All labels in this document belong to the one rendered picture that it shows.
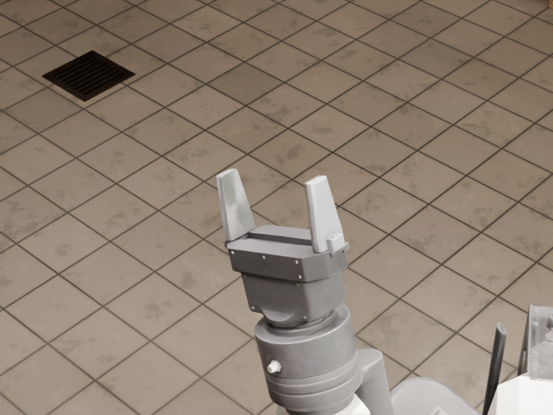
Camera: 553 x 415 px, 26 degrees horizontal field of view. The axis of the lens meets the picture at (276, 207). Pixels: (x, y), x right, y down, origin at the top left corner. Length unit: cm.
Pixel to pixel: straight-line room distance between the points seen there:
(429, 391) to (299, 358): 28
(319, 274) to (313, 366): 9
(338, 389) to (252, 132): 304
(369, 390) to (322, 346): 9
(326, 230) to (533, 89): 341
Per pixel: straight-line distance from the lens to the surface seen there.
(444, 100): 428
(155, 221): 372
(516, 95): 434
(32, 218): 379
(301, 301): 104
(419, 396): 130
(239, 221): 109
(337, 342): 106
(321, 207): 100
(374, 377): 112
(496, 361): 139
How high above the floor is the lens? 238
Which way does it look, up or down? 39 degrees down
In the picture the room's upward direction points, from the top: straight up
